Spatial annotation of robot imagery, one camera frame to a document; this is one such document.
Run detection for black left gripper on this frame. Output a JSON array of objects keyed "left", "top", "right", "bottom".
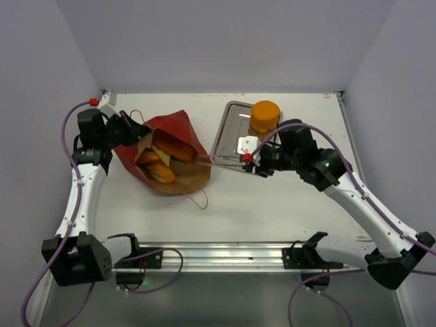
[{"left": 101, "top": 110, "right": 151, "bottom": 149}]

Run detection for metal serving tongs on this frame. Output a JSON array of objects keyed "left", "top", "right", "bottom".
[{"left": 193, "top": 155, "right": 246, "bottom": 170}]

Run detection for red paper bag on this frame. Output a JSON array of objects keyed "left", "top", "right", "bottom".
[{"left": 115, "top": 110, "right": 211, "bottom": 198}]

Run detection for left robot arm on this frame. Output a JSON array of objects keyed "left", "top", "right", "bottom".
[{"left": 42, "top": 108, "right": 151, "bottom": 287}]

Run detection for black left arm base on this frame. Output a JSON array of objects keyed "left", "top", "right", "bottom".
[{"left": 115, "top": 247, "right": 163, "bottom": 290}]

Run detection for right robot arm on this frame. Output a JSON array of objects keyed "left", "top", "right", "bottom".
[{"left": 236, "top": 119, "right": 435, "bottom": 290}]

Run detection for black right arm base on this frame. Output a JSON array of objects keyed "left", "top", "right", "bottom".
[{"left": 281, "top": 240, "right": 344, "bottom": 281}]

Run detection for golden oval bread roll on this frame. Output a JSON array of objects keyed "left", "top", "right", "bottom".
[{"left": 136, "top": 151, "right": 176, "bottom": 184}]

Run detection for orange loaf bread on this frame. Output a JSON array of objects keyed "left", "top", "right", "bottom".
[{"left": 152, "top": 139, "right": 196, "bottom": 164}]

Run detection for stainless steel tray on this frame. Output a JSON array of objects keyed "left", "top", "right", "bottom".
[{"left": 208, "top": 100, "right": 284, "bottom": 170}]

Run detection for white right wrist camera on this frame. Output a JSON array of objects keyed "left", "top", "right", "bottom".
[{"left": 236, "top": 136, "right": 260, "bottom": 166}]

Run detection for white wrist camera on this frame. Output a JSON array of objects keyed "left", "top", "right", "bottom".
[
  {"left": 89, "top": 95, "right": 120, "bottom": 118},
  {"left": 236, "top": 136, "right": 260, "bottom": 166}
]

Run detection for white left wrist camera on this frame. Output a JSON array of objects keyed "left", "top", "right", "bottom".
[{"left": 89, "top": 95, "right": 120, "bottom": 118}]

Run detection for aluminium front rail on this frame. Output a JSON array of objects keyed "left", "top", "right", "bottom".
[{"left": 103, "top": 240, "right": 374, "bottom": 273}]

